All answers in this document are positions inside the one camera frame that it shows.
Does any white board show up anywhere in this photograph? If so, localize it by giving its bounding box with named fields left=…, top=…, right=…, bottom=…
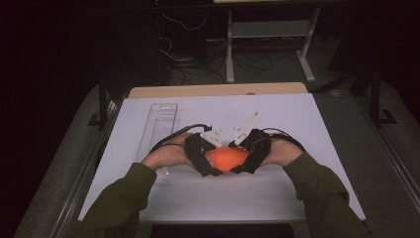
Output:
left=78, top=92, right=367, bottom=223

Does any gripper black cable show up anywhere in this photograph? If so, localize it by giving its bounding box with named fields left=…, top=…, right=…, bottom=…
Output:
left=148, top=123, right=212, bottom=155
left=261, top=128, right=306, bottom=153

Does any clear plastic packaging tray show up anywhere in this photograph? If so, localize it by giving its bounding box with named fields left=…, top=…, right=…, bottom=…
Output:
left=134, top=102, right=181, bottom=177

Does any light wooden table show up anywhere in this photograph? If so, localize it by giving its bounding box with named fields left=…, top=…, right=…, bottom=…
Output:
left=128, top=81, right=309, bottom=99

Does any person's right hand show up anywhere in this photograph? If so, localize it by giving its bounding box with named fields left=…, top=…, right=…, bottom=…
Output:
left=261, top=138, right=305, bottom=168

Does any thin white cable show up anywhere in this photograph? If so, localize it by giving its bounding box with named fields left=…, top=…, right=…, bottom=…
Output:
left=161, top=11, right=211, bottom=33

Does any bundle of black floor cables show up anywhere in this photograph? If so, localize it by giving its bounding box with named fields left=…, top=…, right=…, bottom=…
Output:
left=167, top=49, right=275, bottom=85

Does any white metal desk frame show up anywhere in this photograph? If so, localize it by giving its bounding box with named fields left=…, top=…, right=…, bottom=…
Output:
left=226, top=8, right=321, bottom=83

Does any person's left hand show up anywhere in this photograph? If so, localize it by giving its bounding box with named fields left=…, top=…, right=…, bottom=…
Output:
left=141, top=133, right=196, bottom=172

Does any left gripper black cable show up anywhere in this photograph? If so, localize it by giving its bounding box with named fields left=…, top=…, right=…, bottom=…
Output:
left=148, top=123, right=212, bottom=155

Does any black metal stand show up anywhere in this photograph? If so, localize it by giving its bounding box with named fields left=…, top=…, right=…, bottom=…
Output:
left=87, top=75, right=110, bottom=130
left=369, top=65, right=397, bottom=127

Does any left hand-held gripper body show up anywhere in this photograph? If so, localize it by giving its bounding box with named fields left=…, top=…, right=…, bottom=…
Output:
left=183, top=128, right=223, bottom=178

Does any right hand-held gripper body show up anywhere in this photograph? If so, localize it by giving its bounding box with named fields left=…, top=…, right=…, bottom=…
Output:
left=232, top=111, right=272, bottom=175

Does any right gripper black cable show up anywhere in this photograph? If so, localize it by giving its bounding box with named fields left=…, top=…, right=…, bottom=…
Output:
left=261, top=128, right=306, bottom=153

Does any orange phone case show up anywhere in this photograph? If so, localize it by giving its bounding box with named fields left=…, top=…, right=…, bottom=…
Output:
left=205, top=146, right=251, bottom=173

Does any metal rail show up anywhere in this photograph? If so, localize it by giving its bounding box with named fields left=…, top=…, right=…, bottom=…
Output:
left=49, top=98, right=123, bottom=238
left=356, top=95, right=420, bottom=206

